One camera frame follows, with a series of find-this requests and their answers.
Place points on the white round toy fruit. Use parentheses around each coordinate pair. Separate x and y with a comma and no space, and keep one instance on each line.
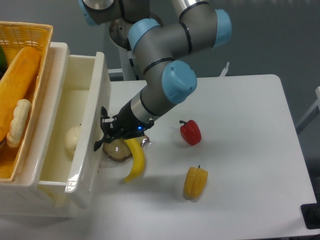
(71,139)

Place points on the green vegetable toy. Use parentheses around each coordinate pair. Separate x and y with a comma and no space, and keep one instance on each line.
(3,62)

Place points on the yellow bell pepper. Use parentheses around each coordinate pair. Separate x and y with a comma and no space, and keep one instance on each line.
(195,182)

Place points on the black device at table corner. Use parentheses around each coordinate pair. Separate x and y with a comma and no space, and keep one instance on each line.
(311,215)

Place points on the bagged bread slice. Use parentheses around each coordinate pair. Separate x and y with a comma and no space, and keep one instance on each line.
(116,152)

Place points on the orange baguette loaf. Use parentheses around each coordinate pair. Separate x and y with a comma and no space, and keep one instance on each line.
(15,83)

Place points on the yellow banana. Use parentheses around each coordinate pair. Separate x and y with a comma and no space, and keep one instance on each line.
(139,161)

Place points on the yellow woven basket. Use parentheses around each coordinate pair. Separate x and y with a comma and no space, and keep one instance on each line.
(25,46)

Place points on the cream white toy pastry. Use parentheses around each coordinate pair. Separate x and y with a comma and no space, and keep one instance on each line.
(18,123)

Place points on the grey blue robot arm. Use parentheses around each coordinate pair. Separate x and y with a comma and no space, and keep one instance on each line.
(158,51)

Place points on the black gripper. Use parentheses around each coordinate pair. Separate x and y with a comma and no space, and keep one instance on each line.
(125,125)

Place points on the red bell pepper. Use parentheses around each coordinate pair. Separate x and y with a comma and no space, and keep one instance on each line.
(190,132)

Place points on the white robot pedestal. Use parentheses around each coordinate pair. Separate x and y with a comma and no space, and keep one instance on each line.
(118,32)

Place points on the white drawer cabinet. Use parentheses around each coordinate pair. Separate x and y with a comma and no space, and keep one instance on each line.
(22,197)

